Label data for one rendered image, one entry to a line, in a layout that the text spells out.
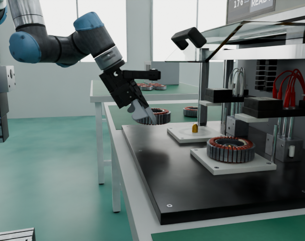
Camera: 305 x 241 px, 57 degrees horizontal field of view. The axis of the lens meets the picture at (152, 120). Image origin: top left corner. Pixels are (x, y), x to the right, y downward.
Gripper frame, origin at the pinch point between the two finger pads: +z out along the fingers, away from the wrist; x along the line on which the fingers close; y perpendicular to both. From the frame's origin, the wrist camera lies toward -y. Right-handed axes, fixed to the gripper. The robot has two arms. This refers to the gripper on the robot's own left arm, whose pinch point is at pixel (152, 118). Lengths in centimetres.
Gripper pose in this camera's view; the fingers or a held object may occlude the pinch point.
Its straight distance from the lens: 86.9
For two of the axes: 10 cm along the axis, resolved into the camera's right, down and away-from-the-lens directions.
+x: 2.0, 2.1, -9.6
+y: -8.5, 5.3, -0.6
